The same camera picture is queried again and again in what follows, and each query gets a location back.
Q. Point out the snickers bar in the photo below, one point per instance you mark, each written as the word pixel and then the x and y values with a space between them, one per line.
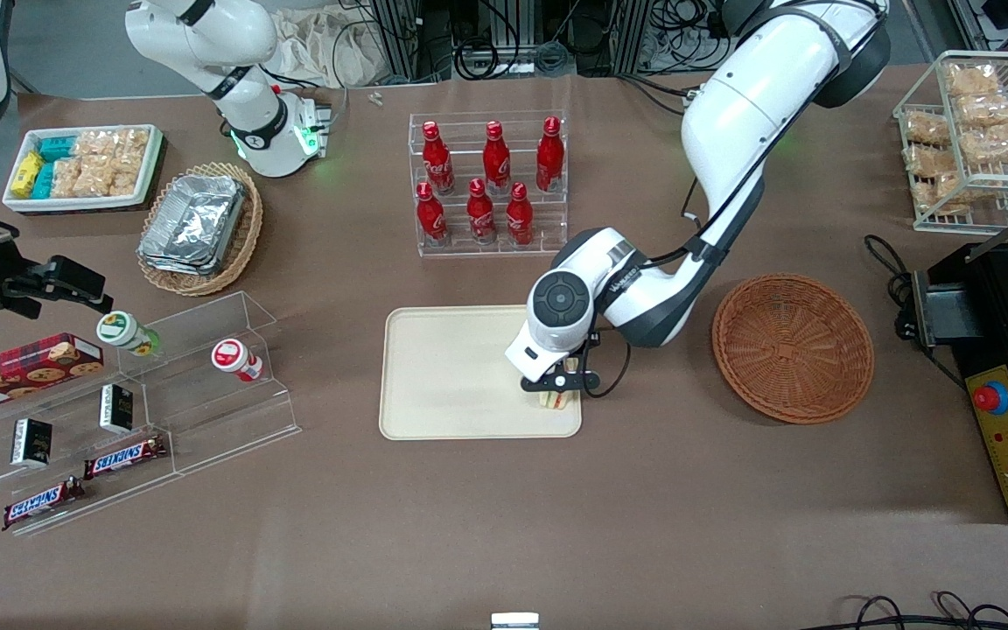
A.
pixel 123 457
pixel 40 503

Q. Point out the small black box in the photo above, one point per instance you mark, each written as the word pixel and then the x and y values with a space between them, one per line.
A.
pixel 116 409
pixel 31 443

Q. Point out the green lid cup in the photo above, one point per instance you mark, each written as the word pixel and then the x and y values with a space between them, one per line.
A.
pixel 119 330

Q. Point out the bagged fried snack pack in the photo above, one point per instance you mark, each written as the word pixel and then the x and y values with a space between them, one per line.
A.
pixel 997 143
pixel 927 129
pixel 950 192
pixel 988 109
pixel 930 162
pixel 970 80

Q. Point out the teal snack pack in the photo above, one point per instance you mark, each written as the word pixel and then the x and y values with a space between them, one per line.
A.
pixel 56 148
pixel 43 181

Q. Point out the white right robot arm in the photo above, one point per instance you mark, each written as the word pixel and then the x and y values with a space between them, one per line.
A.
pixel 206 35

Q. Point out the clear acrylic stepped shelf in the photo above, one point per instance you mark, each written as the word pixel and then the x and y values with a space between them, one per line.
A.
pixel 206 411

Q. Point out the black machine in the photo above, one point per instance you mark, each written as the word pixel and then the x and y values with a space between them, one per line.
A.
pixel 990 315

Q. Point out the aluminium foil tray stack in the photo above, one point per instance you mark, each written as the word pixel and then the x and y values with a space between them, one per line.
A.
pixel 193 223

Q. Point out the clear rice cracker pack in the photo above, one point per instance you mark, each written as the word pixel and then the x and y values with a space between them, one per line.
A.
pixel 110 178
pixel 132 144
pixel 94 144
pixel 66 178

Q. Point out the yellow snack pack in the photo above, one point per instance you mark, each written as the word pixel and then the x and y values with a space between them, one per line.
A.
pixel 26 175

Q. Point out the light oval wicker basket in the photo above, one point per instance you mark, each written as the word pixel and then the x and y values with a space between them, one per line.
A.
pixel 246 236

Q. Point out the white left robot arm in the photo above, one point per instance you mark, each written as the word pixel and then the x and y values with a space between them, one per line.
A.
pixel 731 114

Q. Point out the red lid cup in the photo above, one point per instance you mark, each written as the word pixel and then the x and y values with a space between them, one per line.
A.
pixel 231 356

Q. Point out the white crumpled cloth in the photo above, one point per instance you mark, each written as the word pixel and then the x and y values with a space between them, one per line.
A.
pixel 320 48

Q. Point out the white plastic bin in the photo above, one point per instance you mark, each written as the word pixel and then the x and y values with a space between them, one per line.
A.
pixel 75 204

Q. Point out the beige plastic tray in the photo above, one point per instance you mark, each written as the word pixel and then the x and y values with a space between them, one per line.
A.
pixel 451 372

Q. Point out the red cola bottle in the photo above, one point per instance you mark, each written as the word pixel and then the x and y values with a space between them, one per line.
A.
pixel 519 217
pixel 495 162
pixel 430 217
pixel 549 157
pixel 437 162
pixel 480 214

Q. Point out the red cookie box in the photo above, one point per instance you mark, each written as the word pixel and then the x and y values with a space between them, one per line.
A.
pixel 23 372

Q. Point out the aluminium frame profile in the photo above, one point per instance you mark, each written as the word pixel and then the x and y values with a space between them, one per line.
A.
pixel 395 39

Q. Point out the brown wicker basket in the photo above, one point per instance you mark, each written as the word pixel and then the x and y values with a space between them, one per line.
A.
pixel 793 350

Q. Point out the clear acrylic bottle rack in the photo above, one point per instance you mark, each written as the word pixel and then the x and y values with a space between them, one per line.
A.
pixel 486 249

